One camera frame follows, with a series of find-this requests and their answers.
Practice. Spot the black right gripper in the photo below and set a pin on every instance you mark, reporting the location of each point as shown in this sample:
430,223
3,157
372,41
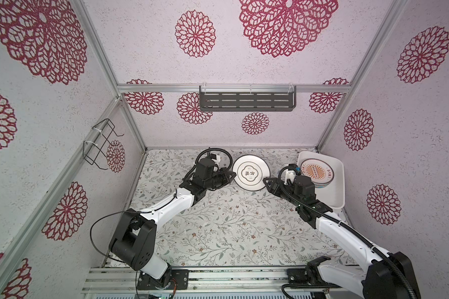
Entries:
278,187

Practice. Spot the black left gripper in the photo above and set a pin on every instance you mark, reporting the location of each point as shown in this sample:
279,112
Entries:
226,179

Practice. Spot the orange sunburst plate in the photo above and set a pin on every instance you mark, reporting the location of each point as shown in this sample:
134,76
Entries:
319,171

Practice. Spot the white plate thin green rim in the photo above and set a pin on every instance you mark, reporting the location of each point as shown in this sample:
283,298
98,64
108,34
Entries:
250,171

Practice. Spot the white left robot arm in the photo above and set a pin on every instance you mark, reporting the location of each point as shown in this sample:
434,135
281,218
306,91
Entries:
133,241

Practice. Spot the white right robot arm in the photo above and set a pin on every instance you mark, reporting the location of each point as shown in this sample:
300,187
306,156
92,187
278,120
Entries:
378,273

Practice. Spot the white plastic bin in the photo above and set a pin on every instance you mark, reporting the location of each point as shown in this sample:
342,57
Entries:
332,194

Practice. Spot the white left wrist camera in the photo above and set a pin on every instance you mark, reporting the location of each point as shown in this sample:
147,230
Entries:
219,159

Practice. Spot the dark metal wall shelf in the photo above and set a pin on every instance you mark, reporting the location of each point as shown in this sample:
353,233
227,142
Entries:
246,101

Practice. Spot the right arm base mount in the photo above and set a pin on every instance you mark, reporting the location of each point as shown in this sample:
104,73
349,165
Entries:
308,275

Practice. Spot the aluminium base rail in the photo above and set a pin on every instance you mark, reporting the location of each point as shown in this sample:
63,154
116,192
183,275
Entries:
210,283

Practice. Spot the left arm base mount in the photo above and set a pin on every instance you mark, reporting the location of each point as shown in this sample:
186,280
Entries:
172,279

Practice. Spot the black wire wall rack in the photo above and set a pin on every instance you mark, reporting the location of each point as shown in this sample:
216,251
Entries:
105,151

